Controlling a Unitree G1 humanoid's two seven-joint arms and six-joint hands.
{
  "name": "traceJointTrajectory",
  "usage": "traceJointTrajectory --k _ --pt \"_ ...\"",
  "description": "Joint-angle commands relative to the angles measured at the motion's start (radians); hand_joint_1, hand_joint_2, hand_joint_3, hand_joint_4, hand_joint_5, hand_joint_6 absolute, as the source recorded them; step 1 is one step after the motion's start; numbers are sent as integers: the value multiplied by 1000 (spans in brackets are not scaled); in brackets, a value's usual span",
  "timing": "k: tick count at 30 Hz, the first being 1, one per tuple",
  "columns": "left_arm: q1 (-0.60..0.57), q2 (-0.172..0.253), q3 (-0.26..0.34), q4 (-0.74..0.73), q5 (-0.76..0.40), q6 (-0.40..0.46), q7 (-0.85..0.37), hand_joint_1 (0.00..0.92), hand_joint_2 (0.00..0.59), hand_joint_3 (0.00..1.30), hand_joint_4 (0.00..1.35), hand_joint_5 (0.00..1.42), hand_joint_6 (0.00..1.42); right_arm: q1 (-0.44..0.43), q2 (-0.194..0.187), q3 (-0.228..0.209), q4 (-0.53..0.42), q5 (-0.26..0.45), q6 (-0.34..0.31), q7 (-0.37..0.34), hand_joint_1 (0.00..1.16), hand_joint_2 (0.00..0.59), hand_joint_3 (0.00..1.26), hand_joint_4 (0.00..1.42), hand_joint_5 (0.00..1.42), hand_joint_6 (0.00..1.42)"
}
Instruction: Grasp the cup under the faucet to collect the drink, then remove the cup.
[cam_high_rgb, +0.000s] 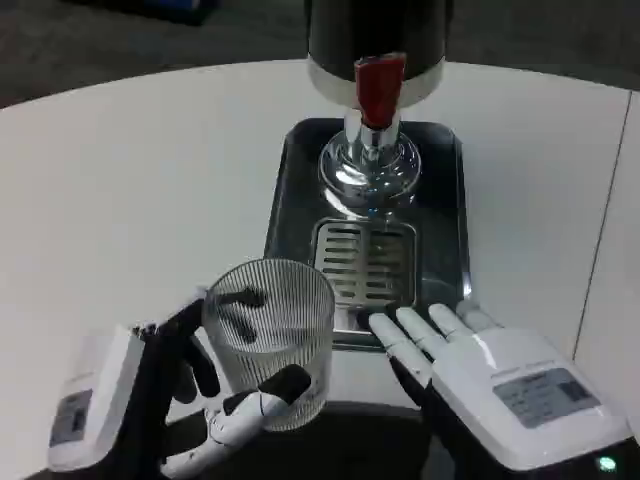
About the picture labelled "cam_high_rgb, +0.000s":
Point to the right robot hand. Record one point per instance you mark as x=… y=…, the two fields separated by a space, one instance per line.
x=480 y=370

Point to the slotted steel drain grid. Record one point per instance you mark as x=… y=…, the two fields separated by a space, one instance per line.
x=350 y=260

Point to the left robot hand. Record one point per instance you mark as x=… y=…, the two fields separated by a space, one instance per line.
x=100 y=390

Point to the clear ribbed glass cup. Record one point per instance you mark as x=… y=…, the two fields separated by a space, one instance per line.
x=295 y=345

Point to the black steel drink dispenser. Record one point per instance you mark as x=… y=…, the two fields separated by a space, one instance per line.
x=330 y=40

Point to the steel drip tray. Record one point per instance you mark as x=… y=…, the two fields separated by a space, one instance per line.
x=440 y=235

